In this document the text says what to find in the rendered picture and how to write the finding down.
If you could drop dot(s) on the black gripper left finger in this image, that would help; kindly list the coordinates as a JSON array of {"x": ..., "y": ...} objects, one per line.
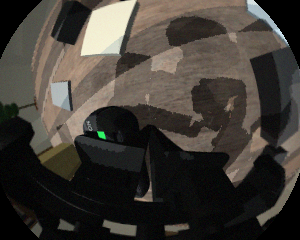
[{"x": 127, "y": 156}]

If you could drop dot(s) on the dark grey controller unit with green rocker switches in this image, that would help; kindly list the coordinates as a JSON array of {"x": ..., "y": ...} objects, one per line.
[{"x": 117, "y": 124}]

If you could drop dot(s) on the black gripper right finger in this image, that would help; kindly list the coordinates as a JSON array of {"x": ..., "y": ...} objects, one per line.
[{"x": 167, "y": 162}]

